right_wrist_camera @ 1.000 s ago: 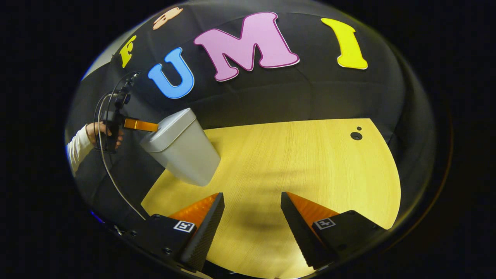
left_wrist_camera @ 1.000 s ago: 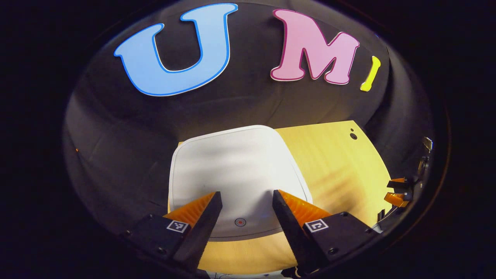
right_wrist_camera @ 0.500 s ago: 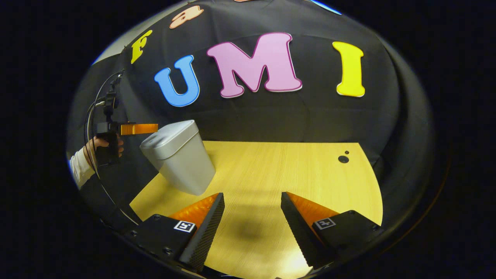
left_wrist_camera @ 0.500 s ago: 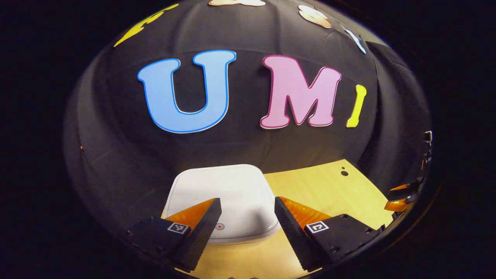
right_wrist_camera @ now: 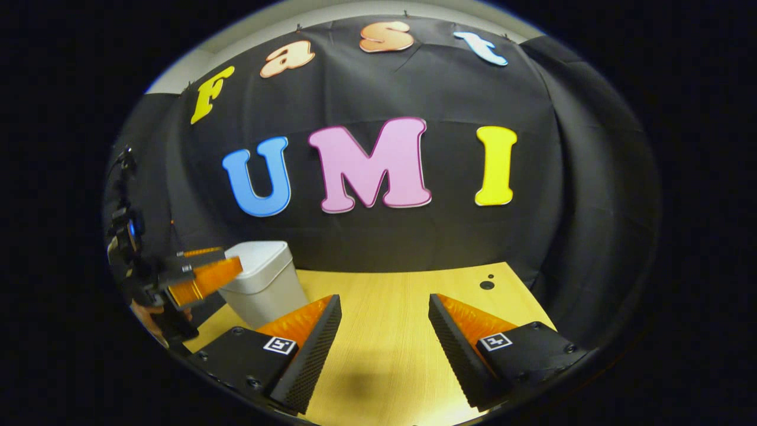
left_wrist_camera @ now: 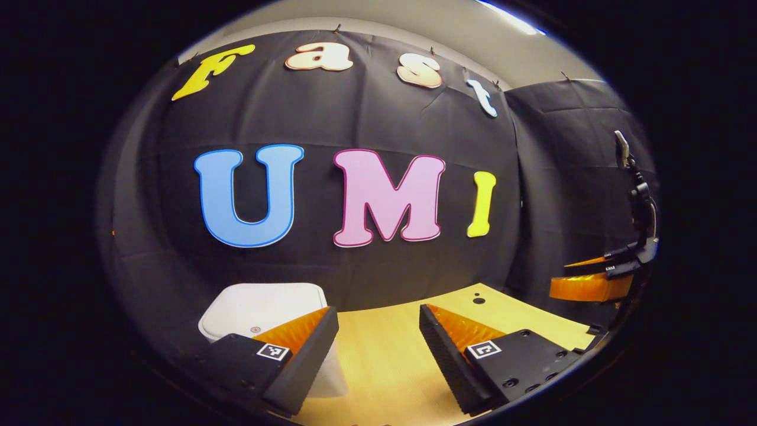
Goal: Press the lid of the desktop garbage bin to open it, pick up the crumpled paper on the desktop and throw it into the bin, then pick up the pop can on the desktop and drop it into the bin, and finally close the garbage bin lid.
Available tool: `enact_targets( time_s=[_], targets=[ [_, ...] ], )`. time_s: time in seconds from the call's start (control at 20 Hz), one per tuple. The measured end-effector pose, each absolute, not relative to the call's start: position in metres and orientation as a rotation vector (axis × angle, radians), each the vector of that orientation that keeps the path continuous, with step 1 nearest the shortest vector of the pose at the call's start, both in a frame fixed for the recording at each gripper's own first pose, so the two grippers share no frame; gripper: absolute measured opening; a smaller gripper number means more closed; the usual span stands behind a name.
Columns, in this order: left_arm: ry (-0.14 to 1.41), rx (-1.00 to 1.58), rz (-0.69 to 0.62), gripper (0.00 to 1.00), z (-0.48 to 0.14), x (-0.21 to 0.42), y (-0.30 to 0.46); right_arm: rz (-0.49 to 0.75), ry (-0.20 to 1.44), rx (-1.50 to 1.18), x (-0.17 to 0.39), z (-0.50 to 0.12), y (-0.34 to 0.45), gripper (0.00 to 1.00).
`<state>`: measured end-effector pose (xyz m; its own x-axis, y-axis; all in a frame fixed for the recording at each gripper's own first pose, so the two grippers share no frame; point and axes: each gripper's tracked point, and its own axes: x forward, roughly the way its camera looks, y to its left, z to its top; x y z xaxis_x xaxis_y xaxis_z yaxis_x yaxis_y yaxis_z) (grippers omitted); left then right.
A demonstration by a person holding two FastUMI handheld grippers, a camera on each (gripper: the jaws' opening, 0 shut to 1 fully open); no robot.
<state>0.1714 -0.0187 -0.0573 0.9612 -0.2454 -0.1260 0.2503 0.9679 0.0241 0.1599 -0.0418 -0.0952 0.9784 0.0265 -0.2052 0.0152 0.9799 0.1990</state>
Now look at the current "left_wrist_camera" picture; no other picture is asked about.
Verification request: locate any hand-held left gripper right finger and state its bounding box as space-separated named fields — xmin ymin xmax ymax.
xmin=419 ymin=304 xmax=604 ymax=417

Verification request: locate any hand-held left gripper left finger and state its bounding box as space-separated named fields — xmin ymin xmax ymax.
xmin=195 ymin=306 xmax=340 ymax=417

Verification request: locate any white desktop garbage bin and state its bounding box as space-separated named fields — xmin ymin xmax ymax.
xmin=198 ymin=283 xmax=350 ymax=398

